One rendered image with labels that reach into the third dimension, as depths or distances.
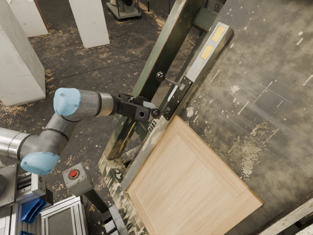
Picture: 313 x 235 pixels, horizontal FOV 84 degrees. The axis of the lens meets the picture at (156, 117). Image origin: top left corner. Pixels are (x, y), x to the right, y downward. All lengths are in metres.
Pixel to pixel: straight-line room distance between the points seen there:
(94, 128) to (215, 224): 2.12
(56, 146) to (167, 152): 0.47
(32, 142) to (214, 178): 0.59
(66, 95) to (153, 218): 0.72
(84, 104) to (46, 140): 0.14
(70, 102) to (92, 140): 1.99
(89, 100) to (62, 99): 0.07
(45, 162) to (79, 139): 2.03
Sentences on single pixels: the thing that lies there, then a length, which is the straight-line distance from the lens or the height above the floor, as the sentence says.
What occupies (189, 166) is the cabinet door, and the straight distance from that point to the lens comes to 0.76.
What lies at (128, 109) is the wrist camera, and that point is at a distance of 0.58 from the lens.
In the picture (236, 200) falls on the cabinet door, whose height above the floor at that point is 1.31.
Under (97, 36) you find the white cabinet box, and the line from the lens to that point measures 4.49.
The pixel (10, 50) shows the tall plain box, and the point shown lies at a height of 0.85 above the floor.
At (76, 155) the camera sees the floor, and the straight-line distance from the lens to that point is 2.43.
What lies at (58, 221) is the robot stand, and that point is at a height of 0.21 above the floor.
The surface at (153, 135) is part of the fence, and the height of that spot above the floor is 1.25.
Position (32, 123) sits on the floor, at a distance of 3.07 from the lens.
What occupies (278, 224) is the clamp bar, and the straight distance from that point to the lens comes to 0.62.
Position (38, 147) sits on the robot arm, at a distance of 0.55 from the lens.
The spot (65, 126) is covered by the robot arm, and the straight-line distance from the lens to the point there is 0.58.
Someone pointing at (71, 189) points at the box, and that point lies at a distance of 1.21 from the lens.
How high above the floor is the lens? 1.94
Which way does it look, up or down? 49 degrees down
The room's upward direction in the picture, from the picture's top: straight up
